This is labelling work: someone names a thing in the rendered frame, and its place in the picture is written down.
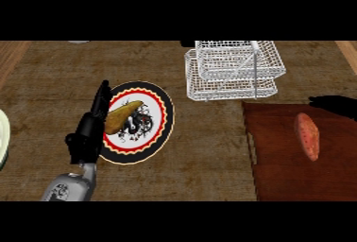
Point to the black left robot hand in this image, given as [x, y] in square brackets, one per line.
[88, 132]

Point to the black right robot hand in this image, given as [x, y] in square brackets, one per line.
[334, 104]

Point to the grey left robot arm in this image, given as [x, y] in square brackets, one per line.
[69, 186]

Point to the orange sweet potato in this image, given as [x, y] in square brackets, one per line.
[306, 135]

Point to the reddish-brown wooden tray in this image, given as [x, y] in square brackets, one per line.
[296, 170]

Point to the yellow-brown pear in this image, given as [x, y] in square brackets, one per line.
[118, 116]

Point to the round black patterned plate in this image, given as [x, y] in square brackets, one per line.
[138, 121]

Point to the pale green plate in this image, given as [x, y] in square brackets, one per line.
[3, 138]

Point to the small pale object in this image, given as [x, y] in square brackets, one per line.
[78, 41]

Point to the small black object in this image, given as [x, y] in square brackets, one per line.
[187, 43]

